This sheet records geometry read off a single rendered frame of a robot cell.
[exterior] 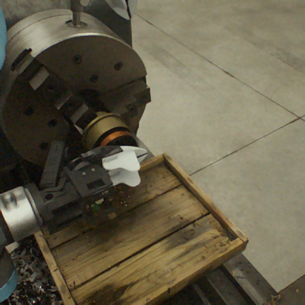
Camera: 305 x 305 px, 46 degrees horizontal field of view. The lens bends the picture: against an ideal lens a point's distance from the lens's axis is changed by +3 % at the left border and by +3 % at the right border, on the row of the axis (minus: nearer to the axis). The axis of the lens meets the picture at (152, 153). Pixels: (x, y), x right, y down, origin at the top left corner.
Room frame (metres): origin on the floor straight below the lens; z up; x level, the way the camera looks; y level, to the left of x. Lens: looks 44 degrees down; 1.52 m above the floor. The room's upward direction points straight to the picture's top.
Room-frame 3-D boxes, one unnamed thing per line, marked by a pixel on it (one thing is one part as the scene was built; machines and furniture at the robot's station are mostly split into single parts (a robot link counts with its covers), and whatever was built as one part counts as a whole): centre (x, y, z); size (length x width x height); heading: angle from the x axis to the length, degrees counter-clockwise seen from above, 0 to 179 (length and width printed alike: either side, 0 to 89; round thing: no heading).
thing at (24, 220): (0.34, 0.20, 1.08); 0.08 x 0.05 x 0.08; 32
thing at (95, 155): (0.43, 0.09, 1.10); 0.09 x 0.02 x 0.05; 122
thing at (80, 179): (0.37, 0.13, 1.08); 0.12 x 0.09 x 0.08; 122
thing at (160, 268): (0.43, 0.04, 0.89); 0.36 x 0.30 x 0.04; 122
